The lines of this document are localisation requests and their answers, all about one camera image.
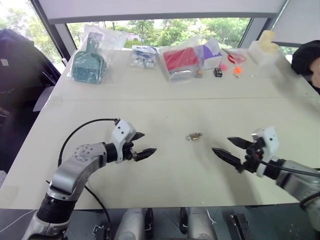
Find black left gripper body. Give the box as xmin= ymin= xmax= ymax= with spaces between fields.
xmin=122 ymin=140 xmax=139 ymax=162

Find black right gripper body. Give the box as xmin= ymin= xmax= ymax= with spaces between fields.
xmin=240 ymin=137 xmax=268 ymax=174

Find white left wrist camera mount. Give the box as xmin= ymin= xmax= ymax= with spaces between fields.
xmin=110 ymin=119 xmax=137 ymax=165

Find bagged red rings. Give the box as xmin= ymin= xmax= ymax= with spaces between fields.
xmin=223 ymin=48 xmax=249 ymax=64

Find black metal bracket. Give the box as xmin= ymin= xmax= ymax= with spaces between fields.
xmin=91 ymin=223 xmax=112 ymax=240
xmin=229 ymin=213 xmax=251 ymax=240

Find purple white carton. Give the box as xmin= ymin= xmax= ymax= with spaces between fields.
xmin=200 ymin=39 xmax=224 ymax=71

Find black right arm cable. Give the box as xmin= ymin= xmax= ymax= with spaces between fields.
xmin=259 ymin=160 xmax=320 ymax=210

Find white foam box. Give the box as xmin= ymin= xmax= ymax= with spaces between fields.
xmin=248 ymin=39 xmax=280 ymax=66

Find grey rounded robot leg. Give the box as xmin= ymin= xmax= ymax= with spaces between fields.
xmin=114 ymin=207 xmax=154 ymax=240
xmin=179 ymin=206 xmax=219 ymax=240

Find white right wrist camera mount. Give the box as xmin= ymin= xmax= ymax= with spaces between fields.
xmin=250 ymin=126 xmax=279 ymax=179

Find bagged red grey pack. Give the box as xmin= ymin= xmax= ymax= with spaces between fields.
xmin=158 ymin=45 xmax=204 ymax=83

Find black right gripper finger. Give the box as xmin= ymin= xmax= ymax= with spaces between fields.
xmin=226 ymin=136 xmax=254 ymax=151
xmin=211 ymin=147 xmax=246 ymax=174

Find pale yellow foam piece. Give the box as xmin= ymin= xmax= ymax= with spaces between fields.
xmin=257 ymin=29 xmax=280 ymax=54

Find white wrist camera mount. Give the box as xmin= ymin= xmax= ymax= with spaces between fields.
xmin=110 ymin=119 xmax=137 ymax=165
xmin=250 ymin=126 xmax=279 ymax=179

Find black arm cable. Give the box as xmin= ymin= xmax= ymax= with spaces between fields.
xmin=45 ymin=117 xmax=121 ymax=240
xmin=259 ymin=160 xmax=320 ymax=210

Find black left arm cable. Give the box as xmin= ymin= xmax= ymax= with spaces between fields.
xmin=45 ymin=117 xmax=121 ymax=240

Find grey flat panel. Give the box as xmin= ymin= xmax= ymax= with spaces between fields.
xmin=32 ymin=85 xmax=55 ymax=113

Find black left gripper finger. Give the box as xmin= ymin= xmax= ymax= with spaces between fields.
xmin=134 ymin=147 xmax=158 ymax=162
xmin=131 ymin=131 xmax=146 ymax=142

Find person's black-haired head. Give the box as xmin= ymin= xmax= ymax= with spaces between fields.
xmin=290 ymin=39 xmax=320 ymax=95

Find bagged blue white items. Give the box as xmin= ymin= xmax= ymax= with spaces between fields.
xmin=129 ymin=45 xmax=159 ymax=69

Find green plastic scoop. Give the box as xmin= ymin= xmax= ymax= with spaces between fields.
xmin=70 ymin=37 xmax=109 ymax=84

